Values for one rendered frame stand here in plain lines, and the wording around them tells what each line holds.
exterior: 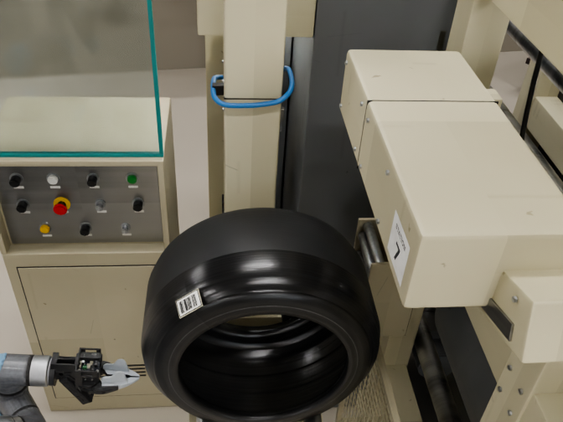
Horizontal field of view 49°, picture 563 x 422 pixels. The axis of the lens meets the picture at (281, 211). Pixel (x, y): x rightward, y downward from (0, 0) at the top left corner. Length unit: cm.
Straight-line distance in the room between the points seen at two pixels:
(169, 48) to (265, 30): 393
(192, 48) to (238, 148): 383
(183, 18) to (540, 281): 447
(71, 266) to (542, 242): 163
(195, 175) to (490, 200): 318
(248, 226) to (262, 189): 21
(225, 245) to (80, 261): 94
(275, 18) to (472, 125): 47
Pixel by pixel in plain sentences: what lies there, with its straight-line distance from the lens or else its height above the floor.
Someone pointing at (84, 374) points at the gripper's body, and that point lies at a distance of 161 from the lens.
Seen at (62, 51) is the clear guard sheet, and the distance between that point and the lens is 178.
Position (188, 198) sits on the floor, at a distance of 381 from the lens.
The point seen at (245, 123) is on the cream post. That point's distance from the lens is 143.
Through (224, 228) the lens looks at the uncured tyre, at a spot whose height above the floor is 143.
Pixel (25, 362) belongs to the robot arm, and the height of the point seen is 108.
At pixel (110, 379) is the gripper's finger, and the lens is 163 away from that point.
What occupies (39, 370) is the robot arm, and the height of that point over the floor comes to 107.
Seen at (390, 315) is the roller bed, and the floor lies 99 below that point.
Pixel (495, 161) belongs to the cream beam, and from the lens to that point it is 105.
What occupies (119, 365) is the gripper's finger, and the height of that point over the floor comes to 103.
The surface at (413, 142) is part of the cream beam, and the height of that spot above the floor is 178.
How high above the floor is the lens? 232
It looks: 39 degrees down
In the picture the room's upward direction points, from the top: 4 degrees clockwise
